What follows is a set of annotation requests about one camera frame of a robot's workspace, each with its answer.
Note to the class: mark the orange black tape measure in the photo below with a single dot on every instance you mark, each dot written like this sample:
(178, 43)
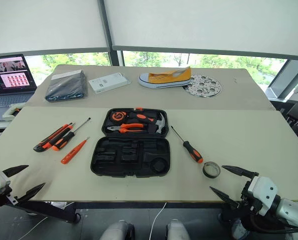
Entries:
(117, 116)

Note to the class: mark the white flat box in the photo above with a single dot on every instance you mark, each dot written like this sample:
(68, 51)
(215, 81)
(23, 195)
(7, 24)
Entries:
(108, 82)

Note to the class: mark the gray rounded shape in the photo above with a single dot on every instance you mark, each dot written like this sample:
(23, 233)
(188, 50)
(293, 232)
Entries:
(177, 231)
(116, 231)

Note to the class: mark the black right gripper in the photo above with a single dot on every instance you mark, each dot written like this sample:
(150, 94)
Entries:
(246, 200)

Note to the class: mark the black electrical tape roll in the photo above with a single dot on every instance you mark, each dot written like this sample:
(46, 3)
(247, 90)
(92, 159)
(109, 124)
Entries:
(205, 172)

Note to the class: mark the open laptop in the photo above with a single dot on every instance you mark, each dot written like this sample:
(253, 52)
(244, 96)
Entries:
(9, 75)

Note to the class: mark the white handheld device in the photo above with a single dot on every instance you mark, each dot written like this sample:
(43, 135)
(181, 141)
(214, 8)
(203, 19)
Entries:
(10, 111)

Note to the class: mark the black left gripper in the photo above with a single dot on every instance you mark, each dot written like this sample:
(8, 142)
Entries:
(4, 200)

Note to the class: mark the dark window post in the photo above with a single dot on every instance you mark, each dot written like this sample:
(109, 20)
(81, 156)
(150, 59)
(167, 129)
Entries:
(113, 57)

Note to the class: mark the orange black utility knife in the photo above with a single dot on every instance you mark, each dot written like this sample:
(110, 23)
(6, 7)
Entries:
(45, 143)

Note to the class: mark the yellow canvas shoe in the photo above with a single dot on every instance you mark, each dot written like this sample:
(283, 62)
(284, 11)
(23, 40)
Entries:
(168, 77)

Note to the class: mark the orange test pen screwdriver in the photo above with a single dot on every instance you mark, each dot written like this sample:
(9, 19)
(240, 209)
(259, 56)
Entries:
(72, 153)

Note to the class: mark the black table leg base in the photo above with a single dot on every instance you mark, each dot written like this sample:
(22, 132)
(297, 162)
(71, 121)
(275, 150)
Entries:
(51, 210)
(232, 225)

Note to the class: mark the dark folded cloth pack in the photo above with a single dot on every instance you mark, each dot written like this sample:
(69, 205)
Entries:
(66, 86)

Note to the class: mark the steel claw hammer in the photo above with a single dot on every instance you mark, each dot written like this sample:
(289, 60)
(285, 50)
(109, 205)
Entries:
(160, 123)

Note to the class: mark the gray tilted panel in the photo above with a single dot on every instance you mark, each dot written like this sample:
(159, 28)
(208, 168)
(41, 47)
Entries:
(286, 80)

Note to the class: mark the white roller blind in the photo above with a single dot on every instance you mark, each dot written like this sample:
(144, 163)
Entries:
(208, 25)
(46, 22)

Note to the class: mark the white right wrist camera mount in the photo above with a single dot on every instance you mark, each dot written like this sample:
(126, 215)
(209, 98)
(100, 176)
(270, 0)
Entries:
(263, 192)

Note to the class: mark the perforated metal disc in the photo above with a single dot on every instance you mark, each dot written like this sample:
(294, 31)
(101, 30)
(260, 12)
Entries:
(206, 88)

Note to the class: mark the black tool case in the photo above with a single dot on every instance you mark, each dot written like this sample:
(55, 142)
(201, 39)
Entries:
(128, 160)

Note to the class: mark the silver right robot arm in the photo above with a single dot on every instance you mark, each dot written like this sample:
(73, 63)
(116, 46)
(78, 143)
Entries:
(293, 210)

